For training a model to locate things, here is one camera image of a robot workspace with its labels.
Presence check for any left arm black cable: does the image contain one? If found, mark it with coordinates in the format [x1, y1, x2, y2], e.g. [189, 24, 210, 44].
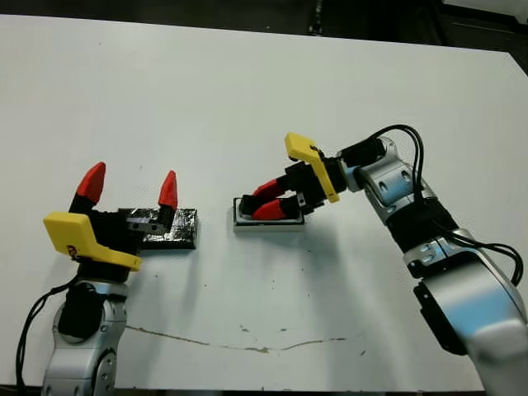
[14, 279, 80, 392]

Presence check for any white panel beyond table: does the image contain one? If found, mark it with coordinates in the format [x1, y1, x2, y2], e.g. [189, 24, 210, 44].
[442, 0, 528, 24]

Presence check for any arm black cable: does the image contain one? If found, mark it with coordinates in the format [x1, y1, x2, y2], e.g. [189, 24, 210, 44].
[14, 279, 80, 392]
[365, 124, 524, 286]

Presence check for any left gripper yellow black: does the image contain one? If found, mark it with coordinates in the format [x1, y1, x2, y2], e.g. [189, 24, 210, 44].
[43, 161, 180, 285]

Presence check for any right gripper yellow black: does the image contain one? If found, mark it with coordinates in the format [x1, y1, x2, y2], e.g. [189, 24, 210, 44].
[250, 131, 348, 222]

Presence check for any black slim camera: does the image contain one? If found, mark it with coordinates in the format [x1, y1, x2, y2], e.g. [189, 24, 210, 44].
[239, 194, 265, 219]

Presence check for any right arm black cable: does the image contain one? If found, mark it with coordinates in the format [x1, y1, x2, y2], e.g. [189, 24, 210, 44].
[365, 124, 524, 286]

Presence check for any black glossy box lid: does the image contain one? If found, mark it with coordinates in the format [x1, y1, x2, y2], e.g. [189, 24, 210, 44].
[118, 206, 200, 252]

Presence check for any white camera box base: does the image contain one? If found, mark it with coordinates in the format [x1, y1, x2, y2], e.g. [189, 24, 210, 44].
[231, 196, 308, 236]

